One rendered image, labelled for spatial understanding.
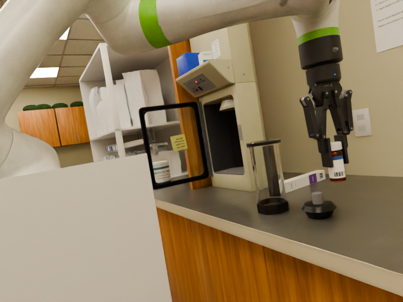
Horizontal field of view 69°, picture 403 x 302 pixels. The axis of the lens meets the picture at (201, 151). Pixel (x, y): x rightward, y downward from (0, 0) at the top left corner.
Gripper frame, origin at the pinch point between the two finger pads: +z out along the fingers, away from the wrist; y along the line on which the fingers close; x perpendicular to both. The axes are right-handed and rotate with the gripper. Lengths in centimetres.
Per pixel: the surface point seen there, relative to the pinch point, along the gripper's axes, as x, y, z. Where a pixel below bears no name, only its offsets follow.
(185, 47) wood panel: -93, 6, -55
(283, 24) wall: -76, -43, -56
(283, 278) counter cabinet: -8.5, 14.0, 31.6
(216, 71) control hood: -56, 5, -33
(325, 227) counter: -2.1, 3.7, 18.6
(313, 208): -8.2, 2.2, 15.5
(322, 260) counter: 7.5, 12.8, 20.7
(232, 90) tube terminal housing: -60, -2, -25
